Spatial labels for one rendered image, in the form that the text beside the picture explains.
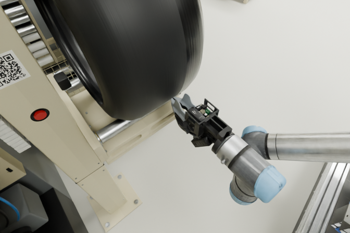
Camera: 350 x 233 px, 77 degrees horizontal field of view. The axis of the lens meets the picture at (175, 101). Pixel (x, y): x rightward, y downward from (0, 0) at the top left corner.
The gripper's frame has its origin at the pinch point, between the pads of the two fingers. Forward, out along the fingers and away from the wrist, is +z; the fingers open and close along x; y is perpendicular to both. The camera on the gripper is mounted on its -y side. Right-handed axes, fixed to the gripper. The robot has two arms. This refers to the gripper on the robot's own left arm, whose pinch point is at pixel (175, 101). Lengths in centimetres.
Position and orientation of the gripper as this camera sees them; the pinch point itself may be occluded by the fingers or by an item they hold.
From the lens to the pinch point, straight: 66.6
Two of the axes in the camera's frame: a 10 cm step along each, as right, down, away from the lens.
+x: -7.7, 5.0, -3.8
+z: -6.3, -6.0, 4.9
